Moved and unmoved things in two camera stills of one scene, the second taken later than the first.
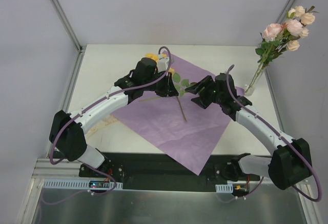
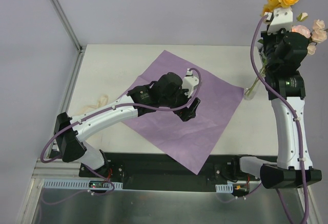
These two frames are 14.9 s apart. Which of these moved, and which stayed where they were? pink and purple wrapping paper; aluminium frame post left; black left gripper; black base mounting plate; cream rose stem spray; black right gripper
Moved: black right gripper; cream rose stem spray; black left gripper
Stayed: pink and purple wrapping paper; aluminium frame post left; black base mounting plate
